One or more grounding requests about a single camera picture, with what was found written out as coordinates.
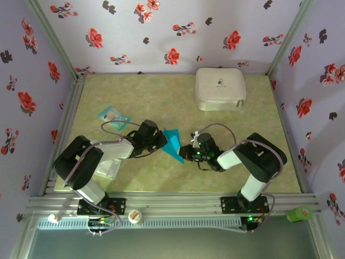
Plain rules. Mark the light blue snack packet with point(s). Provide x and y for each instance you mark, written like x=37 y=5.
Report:
x=113 y=117

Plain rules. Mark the aluminium corner post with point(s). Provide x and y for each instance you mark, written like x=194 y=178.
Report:
x=54 y=40
x=289 y=37

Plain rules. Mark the green plastic bottle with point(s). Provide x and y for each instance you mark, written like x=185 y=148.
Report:
x=299 y=214

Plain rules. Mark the teal cloth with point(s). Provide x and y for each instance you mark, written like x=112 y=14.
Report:
x=172 y=145

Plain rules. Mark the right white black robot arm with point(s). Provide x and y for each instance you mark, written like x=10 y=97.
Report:
x=265 y=159

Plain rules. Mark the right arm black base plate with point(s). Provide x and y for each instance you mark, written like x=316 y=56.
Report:
x=229 y=205

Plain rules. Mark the long aluminium frame rail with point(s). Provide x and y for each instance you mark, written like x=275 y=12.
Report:
x=172 y=201

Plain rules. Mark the aluminium side rail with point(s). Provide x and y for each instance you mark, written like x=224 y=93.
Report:
x=63 y=121

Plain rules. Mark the clear plastic box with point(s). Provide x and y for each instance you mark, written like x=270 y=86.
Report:
x=109 y=170

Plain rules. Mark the white round cap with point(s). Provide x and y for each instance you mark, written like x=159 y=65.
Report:
x=135 y=216

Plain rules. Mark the white zippered pouch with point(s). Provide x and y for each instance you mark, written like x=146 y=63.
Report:
x=220 y=89

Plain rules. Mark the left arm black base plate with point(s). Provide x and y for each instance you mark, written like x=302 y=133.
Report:
x=118 y=206

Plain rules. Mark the small white knob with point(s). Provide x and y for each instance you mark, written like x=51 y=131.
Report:
x=53 y=218

